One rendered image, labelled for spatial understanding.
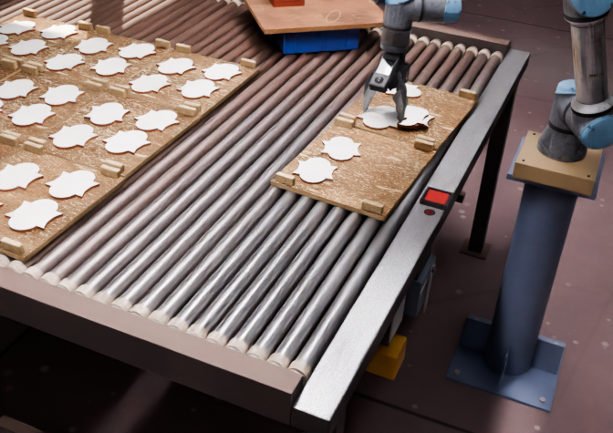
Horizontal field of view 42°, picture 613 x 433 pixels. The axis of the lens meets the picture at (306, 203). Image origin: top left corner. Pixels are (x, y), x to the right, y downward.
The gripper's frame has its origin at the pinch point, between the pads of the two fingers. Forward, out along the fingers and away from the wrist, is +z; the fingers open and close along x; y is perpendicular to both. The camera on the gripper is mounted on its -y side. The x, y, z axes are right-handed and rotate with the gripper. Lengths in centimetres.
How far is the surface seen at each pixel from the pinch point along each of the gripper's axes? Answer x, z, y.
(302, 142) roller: 29.4, 22.0, 13.6
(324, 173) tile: 13.5, 20.2, -3.7
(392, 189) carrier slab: -6.0, 20.8, 0.3
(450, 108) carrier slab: -4, 17, 57
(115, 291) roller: 34, 28, -71
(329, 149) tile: 18.3, 19.3, 9.7
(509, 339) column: -42, 93, 48
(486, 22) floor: 68, 88, 398
